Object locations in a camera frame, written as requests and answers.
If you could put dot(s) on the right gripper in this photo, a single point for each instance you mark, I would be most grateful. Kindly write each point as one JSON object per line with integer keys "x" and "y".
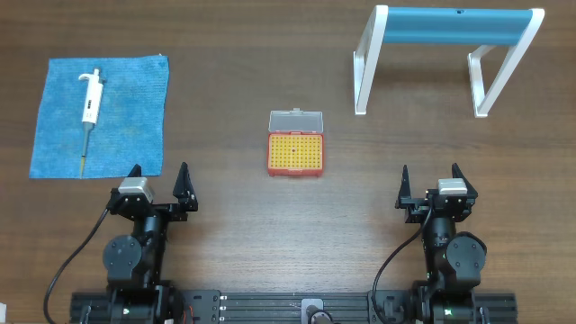
{"x": 450, "y": 207}

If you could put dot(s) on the white and blue stand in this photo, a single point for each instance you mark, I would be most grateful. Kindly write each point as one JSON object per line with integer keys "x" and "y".
{"x": 450, "y": 24}

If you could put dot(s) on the blue cloth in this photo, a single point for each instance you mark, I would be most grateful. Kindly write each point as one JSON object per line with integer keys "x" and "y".
{"x": 135, "y": 117}

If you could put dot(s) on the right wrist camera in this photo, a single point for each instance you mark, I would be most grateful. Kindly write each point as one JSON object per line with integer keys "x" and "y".
{"x": 452, "y": 186}

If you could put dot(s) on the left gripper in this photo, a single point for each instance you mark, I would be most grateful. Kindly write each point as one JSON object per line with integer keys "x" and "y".
{"x": 135, "y": 209}

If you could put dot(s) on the mounting rail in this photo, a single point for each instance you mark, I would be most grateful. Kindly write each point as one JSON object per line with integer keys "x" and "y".
{"x": 270, "y": 306}

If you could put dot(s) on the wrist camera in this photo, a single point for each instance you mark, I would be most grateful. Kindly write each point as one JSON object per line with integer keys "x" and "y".
{"x": 452, "y": 186}
{"x": 135, "y": 189}

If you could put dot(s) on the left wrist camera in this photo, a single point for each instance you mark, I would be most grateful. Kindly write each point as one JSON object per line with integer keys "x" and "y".
{"x": 135, "y": 189}

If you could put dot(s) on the red and yellow tip box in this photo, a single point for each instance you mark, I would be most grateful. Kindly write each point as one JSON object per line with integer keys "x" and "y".
{"x": 294, "y": 153}

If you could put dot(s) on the white pipette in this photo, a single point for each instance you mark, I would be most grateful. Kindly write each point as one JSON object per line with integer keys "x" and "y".
{"x": 92, "y": 101}

